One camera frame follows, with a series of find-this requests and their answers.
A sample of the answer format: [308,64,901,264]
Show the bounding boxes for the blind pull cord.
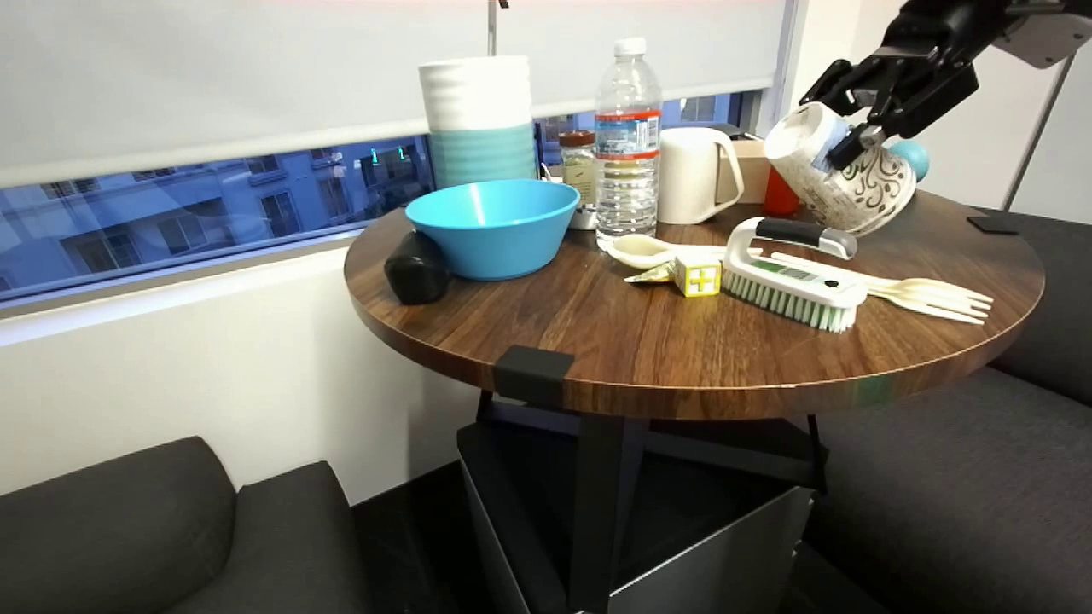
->
[486,0,512,63]

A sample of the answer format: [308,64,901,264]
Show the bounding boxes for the white scrub brush green bristles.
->
[720,214,870,337]

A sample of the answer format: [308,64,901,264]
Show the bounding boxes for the stack of plastic cups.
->
[418,56,546,191]

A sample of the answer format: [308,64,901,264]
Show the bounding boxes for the patterned paper coffee cup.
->
[761,99,920,244]

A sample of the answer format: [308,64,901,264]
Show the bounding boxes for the blue plastic bowl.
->
[402,176,583,287]

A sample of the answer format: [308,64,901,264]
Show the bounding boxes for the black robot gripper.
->
[794,0,1006,173]

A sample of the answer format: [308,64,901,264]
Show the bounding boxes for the glass window pane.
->
[0,87,778,311]

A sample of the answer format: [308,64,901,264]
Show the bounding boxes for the small black cube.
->
[382,230,454,308]

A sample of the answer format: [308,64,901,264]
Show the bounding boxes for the black handled metal tool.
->
[750,214,861,264]

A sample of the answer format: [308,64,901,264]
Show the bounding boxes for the grey slanted stand pole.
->
[1002,63,1079,214]

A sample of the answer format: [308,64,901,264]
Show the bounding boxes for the black metal table base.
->
[476,390,829,614]

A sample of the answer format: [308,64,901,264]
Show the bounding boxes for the small beige utensil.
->
[622,264,679,289]

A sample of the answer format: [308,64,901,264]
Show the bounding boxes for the dark grey sofa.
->
[802,209,1092,614]
[0,433,461,614]

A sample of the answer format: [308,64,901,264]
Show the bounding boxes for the clear plastic water bottle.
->
[591,36,667,239]

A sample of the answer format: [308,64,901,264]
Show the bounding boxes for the light wooden box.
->
[729,134,800,176]

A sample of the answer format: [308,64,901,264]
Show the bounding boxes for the black table edge bracket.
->
[490,345,581,404]

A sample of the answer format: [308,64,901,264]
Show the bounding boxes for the small yellow cube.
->
[669,253,727,303]

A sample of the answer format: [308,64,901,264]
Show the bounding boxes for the wooden fork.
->
[771,247,996,332]

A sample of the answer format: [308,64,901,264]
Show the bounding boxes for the red plastic cup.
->
[761,166,804,222]

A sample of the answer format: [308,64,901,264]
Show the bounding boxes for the white roller blind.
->
[0,0,792,191]

